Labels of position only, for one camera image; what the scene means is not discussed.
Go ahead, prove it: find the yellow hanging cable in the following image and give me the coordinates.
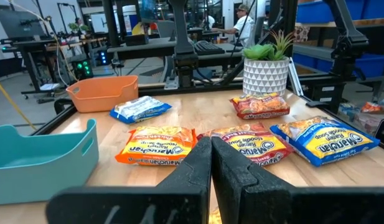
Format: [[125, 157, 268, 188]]
[[6, 0, 71, 88]]

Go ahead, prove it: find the teal plastic bin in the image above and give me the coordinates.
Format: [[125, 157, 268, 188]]
[[0, 118, 100, 206]]

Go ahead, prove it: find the small green potted plant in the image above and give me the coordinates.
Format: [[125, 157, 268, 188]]
[[68, 22, 90, 40]]

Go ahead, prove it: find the orange plastic bin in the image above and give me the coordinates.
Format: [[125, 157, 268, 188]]
[[65, 75, 139, 113]]

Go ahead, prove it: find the spare orange snack pack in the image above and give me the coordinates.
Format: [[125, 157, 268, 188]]
[[361, 101, 382, 113]]

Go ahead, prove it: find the grey desk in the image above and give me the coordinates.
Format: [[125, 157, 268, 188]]
[[106, 36, 244, 68]]

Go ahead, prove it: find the person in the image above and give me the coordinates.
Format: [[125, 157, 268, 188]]
[[210, 3, 257, 48]]

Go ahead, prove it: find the yellow extension cord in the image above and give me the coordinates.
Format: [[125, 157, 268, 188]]
[[0, 73, 37, 131]]

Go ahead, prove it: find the blue storage bin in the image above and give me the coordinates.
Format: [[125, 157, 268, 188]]
[[296, 0, 335, 24], [293, 52, 384, 78], [361, 0, 384, 20]]

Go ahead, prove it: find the blue Maruchan ramen pack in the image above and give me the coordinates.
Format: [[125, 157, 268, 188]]
[[269, 115, 381, 167], [109, 95, 173, 124]]

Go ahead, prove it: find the black standing desk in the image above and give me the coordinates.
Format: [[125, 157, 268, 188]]
[[0, 36, 109, 105]]

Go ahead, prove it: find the succulent in white pot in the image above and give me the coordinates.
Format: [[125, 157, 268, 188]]
[[242, 29, 296, 96]]

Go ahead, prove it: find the black keyboard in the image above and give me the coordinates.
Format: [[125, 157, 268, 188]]
[[194, 40, 225, 56]]

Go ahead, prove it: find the orange Maruchan ramen pack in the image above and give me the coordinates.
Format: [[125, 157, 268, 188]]
[[115, 126, 198, 166]]

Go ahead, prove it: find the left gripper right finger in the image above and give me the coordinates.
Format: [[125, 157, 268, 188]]
[[212, 136, 384, 224]]

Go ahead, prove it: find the silver metal bracket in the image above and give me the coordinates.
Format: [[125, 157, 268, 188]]
[[164, 76, 180, 91]]

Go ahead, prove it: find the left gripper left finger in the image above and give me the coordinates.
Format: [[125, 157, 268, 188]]
[[45, 136, 213, 224]]

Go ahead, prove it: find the dark monitor screen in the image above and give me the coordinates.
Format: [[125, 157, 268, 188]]
[[0, 7, 47, 40]]

